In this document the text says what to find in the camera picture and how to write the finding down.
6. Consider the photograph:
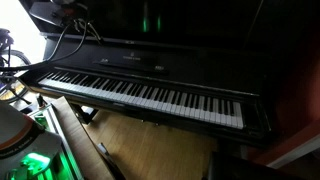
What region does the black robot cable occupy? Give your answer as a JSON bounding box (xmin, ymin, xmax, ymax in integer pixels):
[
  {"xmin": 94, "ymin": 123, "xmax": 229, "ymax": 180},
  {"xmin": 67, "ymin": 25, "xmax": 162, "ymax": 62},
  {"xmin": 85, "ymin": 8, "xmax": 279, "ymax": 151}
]
[{"xmin": 0, "ymin": 18, "xmax": 104, "ymax": 73}]

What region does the bicycle by window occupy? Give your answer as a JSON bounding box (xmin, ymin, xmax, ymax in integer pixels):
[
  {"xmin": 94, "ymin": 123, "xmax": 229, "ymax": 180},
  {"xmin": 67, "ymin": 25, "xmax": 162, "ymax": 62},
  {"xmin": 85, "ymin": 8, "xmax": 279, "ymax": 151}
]
[{"xmin": 0, "ymin": 28, "xmax": 31, "ymax": 103}]

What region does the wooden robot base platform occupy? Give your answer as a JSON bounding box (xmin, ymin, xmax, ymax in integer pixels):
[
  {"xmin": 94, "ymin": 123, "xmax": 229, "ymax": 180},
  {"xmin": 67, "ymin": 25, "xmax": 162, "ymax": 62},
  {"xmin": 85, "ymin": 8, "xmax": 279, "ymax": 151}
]
[{"xmin": 28, "ymin": 95, "xmax": 116, "ymax": 180}]

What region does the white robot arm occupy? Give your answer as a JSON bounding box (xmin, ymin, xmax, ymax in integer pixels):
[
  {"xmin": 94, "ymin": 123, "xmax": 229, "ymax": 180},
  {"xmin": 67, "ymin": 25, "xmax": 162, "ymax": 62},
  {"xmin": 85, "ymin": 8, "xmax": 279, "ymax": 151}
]
[{"xmin": 0, "ymin": 102, "xmax": 62, "ymax": 180}]

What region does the black upright piano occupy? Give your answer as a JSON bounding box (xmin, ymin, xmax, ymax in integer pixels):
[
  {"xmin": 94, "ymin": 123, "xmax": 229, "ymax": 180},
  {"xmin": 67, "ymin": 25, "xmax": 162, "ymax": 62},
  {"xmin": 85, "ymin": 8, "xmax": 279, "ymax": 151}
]
[{"xmin": 18, "ymin": 0, "xmax": 320, "ymax": 149}]

